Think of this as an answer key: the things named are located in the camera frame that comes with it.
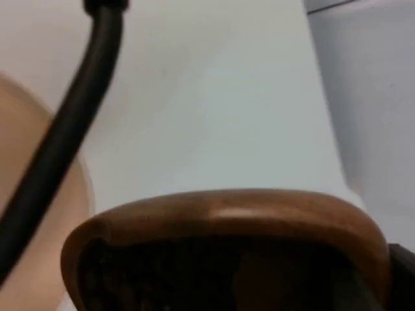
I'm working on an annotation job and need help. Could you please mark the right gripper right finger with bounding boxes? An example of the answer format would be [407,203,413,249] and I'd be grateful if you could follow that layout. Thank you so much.
[386,242,415,311]

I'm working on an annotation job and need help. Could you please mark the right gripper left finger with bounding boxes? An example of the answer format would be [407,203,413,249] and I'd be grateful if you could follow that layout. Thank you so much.
[233,256,377,311]

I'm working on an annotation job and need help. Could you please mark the dark wooden cup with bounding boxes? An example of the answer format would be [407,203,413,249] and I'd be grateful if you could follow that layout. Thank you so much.
[60,188,391,311]

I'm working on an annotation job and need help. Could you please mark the pale wooden bowl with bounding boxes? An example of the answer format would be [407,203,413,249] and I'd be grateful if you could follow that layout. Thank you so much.
[0,71,95,311]

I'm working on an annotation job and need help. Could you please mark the black cable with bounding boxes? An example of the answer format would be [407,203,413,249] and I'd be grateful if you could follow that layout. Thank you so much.
[0,0,130,283]

